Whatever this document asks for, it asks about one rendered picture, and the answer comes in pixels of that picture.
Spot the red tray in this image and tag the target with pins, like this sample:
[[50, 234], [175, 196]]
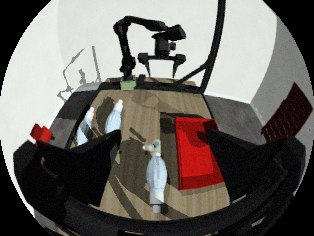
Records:
[[198, 167]]

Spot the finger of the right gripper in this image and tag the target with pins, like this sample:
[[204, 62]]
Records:
[[175, 66], [146, 65]]

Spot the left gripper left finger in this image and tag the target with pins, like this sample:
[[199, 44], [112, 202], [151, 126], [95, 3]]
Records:
[[87, 166]]

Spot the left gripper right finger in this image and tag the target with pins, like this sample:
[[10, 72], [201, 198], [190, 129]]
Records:
[[239, 161]]

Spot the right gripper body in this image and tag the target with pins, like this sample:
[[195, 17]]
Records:
[[159, 53]]

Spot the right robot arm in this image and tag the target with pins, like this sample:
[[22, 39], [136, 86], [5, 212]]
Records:
[[174, 33]]

